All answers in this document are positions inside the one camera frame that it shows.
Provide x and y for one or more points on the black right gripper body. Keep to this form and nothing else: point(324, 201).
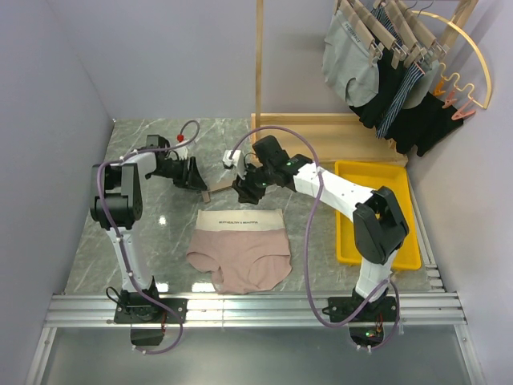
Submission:
point(256, 180)

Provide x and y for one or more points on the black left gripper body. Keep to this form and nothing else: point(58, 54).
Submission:
point(175, 170)

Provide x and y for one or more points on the beige clip hanger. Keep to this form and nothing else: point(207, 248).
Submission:
point(216, 188)

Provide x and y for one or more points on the pink and cream underwear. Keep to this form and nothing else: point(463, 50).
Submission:
point(245, 251)

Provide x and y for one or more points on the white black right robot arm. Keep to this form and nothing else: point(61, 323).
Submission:
point(379, 225)

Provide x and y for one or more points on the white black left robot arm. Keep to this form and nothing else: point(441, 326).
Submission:
point(117, 206)

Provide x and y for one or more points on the black hanging underwear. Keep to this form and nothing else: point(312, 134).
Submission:
point(423, 126)
point(371, 113)

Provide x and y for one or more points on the black rear hanging underwear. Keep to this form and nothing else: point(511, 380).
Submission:
point(423, 126)

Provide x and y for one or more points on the light grey hanging underwear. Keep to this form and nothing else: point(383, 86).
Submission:
point(421, 80)

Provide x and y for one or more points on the striped blue hanging underwear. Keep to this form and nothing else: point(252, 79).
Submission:
point(415, 53)

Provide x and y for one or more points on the beige hanger on grey underwear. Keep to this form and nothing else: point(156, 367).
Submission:
point(360, 29)

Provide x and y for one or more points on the orange wavy clip hanger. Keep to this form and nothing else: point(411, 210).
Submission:
point(460, 98)

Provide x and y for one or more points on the yellow plastic tray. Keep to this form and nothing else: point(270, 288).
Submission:
point(396, 200)

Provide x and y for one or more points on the gold metal arc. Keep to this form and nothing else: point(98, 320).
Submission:
point(468, 60)

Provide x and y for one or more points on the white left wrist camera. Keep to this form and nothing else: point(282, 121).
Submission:
point(180, 151)

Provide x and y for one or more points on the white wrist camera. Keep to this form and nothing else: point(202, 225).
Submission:
point(234, 159)
point(180, 151)

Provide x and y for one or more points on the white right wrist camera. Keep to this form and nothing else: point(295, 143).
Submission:
point(234, 159)

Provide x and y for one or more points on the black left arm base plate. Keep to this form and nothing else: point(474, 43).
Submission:
point(142, 311)

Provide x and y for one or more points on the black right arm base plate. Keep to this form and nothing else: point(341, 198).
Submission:
point(340, 308)

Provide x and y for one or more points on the wooden rack upright post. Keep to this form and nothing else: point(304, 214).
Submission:
point(258, 62)

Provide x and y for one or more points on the aluminium rail frame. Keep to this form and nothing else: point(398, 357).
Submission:
point(271, 337)

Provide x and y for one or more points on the wooden rack right post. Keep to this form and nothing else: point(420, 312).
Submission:
point(461, 15)

